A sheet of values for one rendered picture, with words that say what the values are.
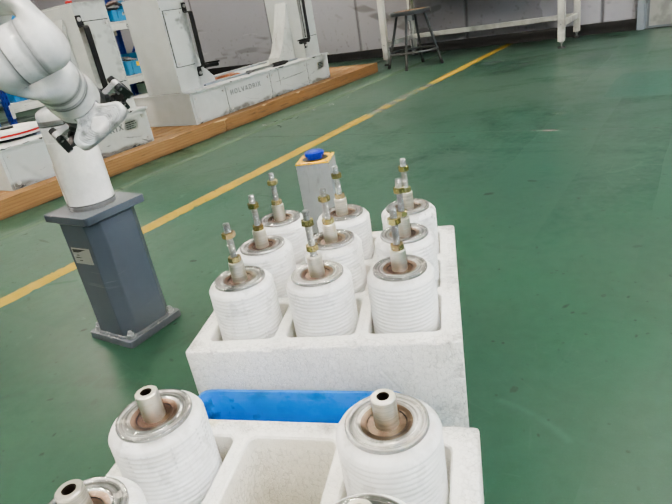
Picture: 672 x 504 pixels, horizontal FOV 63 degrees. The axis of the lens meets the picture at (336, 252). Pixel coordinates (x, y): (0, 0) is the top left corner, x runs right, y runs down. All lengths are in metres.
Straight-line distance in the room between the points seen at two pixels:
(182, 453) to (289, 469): 0.14
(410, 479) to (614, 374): 0.56
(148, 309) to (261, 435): 0.69
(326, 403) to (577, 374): 0.42
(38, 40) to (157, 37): 2.75
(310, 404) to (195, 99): 2.80
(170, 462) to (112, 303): 0.71
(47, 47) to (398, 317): 0.54
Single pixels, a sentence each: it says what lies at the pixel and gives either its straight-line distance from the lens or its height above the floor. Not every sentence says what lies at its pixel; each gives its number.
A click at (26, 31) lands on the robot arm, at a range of 0.77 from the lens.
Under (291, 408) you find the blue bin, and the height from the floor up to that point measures 0.09.
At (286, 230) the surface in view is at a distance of 0.99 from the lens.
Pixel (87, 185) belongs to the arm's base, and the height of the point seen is 0.35.
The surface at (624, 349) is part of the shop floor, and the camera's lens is 1.05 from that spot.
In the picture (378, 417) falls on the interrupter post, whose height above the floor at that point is 0.27.
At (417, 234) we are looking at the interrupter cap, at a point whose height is 0.25.
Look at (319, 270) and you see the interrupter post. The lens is 0.77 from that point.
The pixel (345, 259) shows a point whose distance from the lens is 0.86.
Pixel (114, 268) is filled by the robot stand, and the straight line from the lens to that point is 1.22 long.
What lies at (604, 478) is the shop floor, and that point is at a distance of 0.83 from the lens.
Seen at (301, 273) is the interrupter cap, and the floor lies 0.25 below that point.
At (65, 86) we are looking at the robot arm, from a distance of 0.85.
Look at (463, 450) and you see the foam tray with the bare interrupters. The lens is 0.59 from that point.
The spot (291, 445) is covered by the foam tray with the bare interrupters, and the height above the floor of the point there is 0.17.
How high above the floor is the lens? 0.59
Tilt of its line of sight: 24 degrees down
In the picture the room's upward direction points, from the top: 10 degrees counter-clockwise
